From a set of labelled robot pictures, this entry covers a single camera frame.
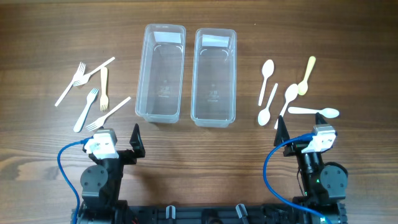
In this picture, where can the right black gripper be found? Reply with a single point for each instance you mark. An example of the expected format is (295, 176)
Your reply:
(296, 149)

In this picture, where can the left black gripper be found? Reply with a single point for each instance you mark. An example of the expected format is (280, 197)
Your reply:
(123, 154)

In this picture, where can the white spoon horizontal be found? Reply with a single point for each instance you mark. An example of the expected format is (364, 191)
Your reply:
(326, 112)

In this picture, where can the white spoon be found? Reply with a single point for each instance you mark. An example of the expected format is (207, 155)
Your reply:
(267, 71)
(264, 115)
(290, 94)

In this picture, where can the yellow plastic spoon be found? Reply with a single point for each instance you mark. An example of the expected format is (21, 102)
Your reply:
(303, 85)

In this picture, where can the yellow plastic fork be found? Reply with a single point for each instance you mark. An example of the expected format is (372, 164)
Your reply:
(104, 100)

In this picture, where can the white fork thick handle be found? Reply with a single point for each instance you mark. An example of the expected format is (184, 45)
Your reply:
(89, 100)

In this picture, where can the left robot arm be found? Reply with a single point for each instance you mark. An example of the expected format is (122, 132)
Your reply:
(102, 182)

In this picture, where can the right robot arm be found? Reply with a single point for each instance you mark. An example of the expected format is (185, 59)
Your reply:
(323, 183)

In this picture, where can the left clear plastic container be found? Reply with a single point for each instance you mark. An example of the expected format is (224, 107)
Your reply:
(159, 90)

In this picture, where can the clear plastic container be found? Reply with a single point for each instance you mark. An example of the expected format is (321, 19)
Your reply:
(214, 78)
(159, 90)

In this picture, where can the right clear plastic container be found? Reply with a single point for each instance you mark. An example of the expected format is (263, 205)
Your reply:
(214, 78)

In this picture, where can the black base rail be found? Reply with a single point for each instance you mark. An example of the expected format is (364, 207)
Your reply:
(269, 213)

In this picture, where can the white fork long handle top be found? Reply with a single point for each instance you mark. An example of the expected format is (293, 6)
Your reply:
(84, 79)

